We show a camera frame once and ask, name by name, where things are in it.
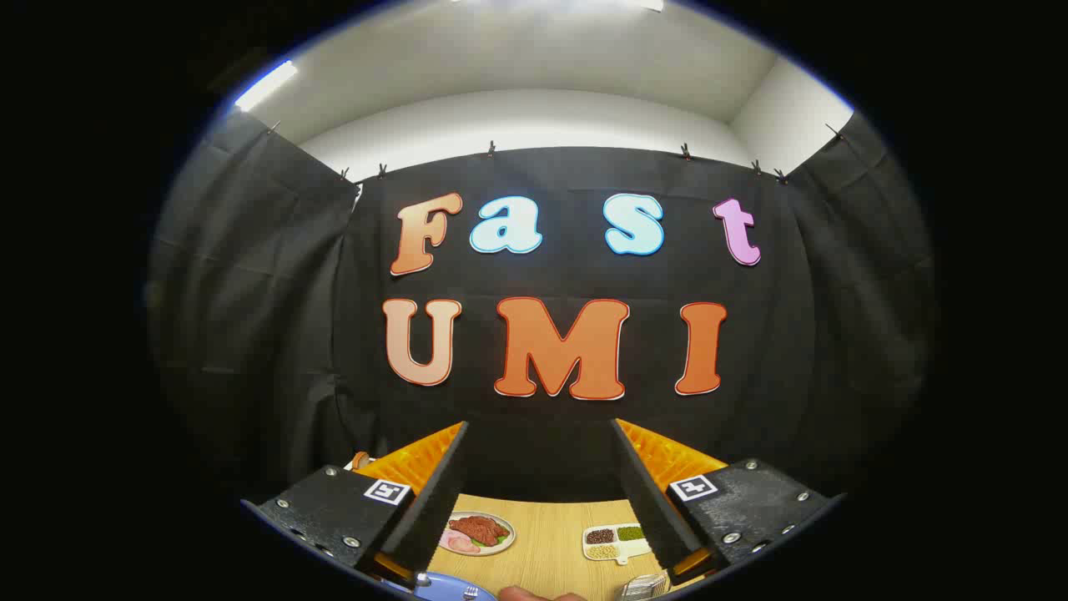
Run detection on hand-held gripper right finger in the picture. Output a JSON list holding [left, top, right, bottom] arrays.
[[609, 417, 845, 585]]

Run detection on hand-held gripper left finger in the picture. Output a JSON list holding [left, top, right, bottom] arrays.
[[240, 420, 471, 589]]

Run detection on brown meat pieces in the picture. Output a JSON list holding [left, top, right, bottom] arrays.
[[448, 516, 511, 548]]

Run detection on white divided tray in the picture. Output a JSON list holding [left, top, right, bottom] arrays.
[[582, 523, 652, 566]]

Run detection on white oval plate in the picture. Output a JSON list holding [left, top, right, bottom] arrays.
[[438, 511, 516, 557]]

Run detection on blue plate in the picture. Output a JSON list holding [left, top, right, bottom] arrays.
[[392, 572, 499, 601]]

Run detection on ceiling light strip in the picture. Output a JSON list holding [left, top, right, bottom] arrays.
[[234, 60, 299, 112]]

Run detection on metal wire cutlery basket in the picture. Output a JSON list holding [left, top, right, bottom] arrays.
[[619, 571, 671, 601]]

